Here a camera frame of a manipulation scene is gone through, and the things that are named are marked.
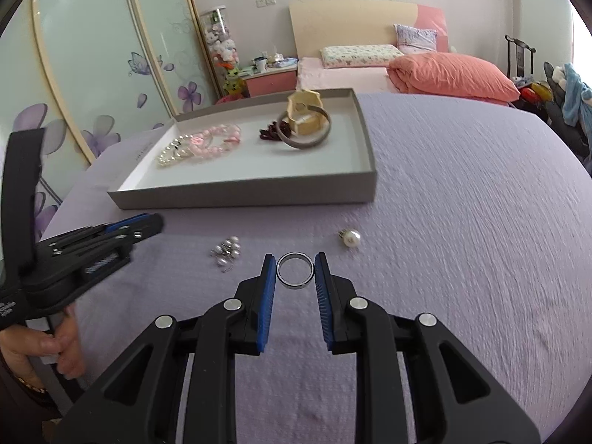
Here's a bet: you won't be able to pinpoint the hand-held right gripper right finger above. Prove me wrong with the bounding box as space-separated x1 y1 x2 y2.
313 252 542 444

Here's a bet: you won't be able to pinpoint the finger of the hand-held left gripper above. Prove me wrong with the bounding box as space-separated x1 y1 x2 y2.
105 213 151 231
111 215 166 243

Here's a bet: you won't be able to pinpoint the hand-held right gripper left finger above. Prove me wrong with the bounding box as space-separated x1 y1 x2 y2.
55 253 278 444

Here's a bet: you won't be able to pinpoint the silver ring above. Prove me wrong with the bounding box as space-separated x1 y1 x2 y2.
276 252 316 291

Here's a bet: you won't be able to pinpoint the white pearl bracelet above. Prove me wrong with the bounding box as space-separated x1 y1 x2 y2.
156 134 204 168

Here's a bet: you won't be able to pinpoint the pink bead bracelet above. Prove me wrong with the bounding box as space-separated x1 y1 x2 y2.
187 123 242 158

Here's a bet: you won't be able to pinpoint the grey cardboard tray box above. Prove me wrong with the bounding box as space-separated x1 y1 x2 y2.
107 88 377 210

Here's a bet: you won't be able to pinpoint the dark red bead necklace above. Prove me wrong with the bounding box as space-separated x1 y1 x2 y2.
259 120 292 142

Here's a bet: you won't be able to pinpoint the silver cuff bangle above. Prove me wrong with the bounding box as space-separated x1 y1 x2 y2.
276 105 332 150

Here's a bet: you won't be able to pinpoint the yellow wrist watch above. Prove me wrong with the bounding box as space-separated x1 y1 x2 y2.
287 89 324 136

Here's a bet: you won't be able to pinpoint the person's left forearm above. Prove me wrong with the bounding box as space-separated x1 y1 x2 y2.
0 351 63 426

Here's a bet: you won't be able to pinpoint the person's left hand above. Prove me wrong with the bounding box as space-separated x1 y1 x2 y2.
0 303 86 387

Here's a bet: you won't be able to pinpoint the small pearl cluster brooch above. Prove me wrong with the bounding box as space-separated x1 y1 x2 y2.
210 236 241 269

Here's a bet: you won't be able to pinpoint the floral sliding door wardrobe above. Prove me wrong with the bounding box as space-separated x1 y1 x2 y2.
0 0 218 236

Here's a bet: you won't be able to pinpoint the yellow plush toy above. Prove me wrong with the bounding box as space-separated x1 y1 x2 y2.
222 62 246 98

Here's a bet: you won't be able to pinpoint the pink nightstand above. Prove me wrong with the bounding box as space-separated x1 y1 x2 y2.
240 58 297 98

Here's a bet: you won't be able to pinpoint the plush toy display case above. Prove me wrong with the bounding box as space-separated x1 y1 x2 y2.
199 6 241 98

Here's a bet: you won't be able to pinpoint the printed white pillow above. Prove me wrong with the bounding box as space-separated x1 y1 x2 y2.
320 45 403 69

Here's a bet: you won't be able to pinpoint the orange duvet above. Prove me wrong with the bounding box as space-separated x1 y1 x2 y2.
386 52 521 105

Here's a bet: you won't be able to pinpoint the pink and cream bed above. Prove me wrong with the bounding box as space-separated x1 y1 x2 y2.
289 0 519 107

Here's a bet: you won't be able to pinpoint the purple floral pillow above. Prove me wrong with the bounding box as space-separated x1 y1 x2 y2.
394 24 438 54

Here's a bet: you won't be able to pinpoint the dark office chair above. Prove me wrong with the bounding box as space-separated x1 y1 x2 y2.
543 61 592 158

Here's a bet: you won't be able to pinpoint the red and yellow toy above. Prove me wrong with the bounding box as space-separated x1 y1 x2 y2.
520 78 553 102

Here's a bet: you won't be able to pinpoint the dark wooden chair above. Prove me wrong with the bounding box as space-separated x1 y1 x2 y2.
505 34 536 79

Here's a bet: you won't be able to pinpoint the blue clothing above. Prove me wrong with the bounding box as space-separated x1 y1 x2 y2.
562 62 592 125

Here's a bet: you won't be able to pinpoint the gold wrist bracelet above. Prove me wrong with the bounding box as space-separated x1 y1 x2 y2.
13 372 48 396

